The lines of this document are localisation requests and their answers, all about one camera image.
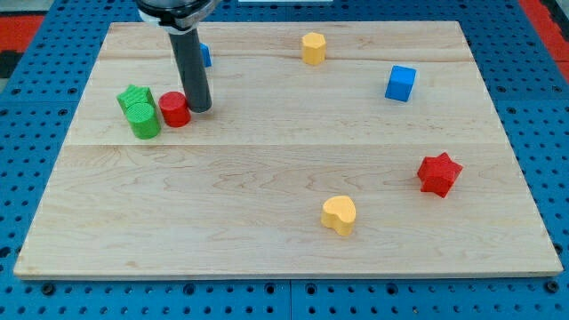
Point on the small blue block behind rod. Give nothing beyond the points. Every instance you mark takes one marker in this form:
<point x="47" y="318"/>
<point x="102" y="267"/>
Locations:
<point x="207" y="59"/>

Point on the green cylinder block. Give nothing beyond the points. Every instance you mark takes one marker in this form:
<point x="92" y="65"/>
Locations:
<point x="143" y="120"/>

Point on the yellow heart block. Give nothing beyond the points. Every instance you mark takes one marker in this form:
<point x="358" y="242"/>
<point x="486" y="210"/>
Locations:
<point x="339" y="213"/>

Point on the blue cube block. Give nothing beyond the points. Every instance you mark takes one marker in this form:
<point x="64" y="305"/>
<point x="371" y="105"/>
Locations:
<point x="400" y="83"/>

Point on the yellow hexagon block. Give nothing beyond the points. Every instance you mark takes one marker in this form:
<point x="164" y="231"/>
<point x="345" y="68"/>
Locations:
<point x="313" y="48"/>

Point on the red cylinder block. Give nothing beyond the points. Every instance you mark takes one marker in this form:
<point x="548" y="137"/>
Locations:
<point x="174" y="108"/>

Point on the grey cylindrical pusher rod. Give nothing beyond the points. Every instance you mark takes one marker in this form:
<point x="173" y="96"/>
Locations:
<point x="190" y="62"/>

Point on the red star block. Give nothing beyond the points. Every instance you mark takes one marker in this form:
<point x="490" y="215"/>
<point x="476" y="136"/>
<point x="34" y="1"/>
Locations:
<point x="438" y="174"/>

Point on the light wooden board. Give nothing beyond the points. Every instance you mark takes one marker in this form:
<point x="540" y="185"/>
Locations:
<point x="238" y="192"/>

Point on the green star block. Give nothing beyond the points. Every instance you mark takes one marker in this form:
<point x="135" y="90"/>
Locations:
<point x="135" y="94"/>

